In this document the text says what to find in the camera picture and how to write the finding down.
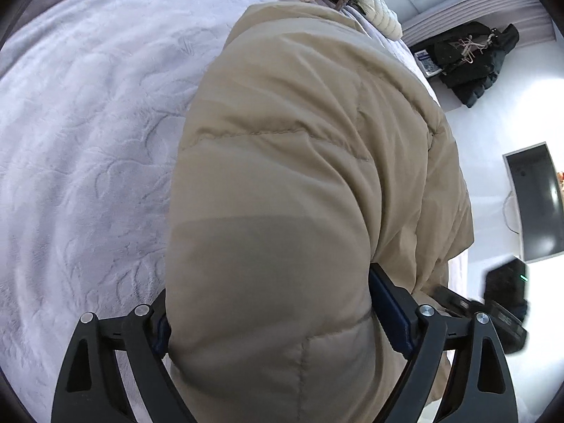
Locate lavender fleece blanket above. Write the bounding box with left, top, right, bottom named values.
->
left=0, top=0, right=468, bottom=423

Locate grey pleated curtain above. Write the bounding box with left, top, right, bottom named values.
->
left=400, top=0, right=555, bottom=50

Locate black hanging coat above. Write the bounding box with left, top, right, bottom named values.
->
left=434, top=20, right=520, bottom=109

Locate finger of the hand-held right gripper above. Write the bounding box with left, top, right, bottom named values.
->
left=434, top=285, right=486, bottom=319

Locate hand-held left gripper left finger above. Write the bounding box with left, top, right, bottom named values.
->
left=51, top=288, right=195, bottom=423

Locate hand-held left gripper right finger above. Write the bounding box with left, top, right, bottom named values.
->
left=368, top=263, right=519, bottom=423

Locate wall-mounted black screen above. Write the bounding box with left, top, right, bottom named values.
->
left=503, top=142, right=564, bottom=265

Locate small blue printed box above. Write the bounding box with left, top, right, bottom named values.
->
left=414, top=48, right=442, bottom=78

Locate beige puffer jacket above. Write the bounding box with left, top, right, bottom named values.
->
left=164, top=2, right=476, bottom=423

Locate white cable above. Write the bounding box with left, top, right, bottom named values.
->
left=503, top=189, right=524, bottom=235

